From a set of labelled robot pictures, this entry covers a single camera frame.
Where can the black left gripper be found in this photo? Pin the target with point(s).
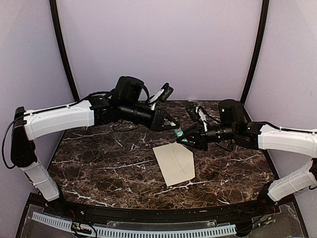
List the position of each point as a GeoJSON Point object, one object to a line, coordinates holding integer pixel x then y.
{"type": "Point", "coordinates": [158, 121]}

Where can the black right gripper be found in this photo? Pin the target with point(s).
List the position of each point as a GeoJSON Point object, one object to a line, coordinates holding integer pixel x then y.
{"type": "Point", "coordinates": [201, 142]}

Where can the green white glue stick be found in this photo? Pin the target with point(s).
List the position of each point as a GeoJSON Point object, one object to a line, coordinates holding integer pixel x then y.
{"type": "Point", "coordinates": [178, 132]}

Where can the cream paper envelope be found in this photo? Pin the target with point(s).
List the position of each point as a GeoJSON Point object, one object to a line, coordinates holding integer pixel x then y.
{"type": "Point", "coordinates": [176, 163]}

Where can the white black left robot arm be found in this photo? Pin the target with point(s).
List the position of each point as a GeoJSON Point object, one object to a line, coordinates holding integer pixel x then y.
{"type": "Point", "coordinates": [98, 108]}

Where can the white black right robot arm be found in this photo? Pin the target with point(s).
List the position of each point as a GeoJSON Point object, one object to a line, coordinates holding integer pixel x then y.
{"type": "Point", "coordinates": [257, 135]}

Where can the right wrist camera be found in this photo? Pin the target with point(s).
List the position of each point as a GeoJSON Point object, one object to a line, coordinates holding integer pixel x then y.
{"type": "Point", "coordinates": [193, 113]}

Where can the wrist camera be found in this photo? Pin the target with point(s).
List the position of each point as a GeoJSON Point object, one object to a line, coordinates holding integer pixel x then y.
{"type": "Point", "coordinates": [163, 94]}
{"type": "Point", "coordinates": [193, 113]}

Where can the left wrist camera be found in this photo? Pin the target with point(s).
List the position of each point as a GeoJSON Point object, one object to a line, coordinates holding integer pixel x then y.
{"type": "Point", "coordinates": [163, 94]}

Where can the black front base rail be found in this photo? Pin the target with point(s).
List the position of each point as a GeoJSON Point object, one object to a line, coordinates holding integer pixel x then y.
{"type": "Point", "coordinates": [240, 212]}

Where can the white slotted cable duct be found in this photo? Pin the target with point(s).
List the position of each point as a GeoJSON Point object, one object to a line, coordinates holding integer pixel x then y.
{"type": "Point", "coordinates": [136, 230]}

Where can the black enclosure frame post right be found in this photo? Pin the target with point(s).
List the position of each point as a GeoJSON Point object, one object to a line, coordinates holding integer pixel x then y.
{"type": "Point", "coordinates": [256, 51]}

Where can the black enclosure frame post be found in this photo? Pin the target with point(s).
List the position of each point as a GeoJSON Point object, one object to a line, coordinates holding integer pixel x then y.
{"type": "Point", "coordinates": [62, 49]}
{"type": "Point", "coordinates": [256, 51]}

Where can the black enclosure frame post left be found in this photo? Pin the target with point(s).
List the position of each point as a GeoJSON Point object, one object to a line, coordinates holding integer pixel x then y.
{"type": "Point", "coordinates": [62, 49]}

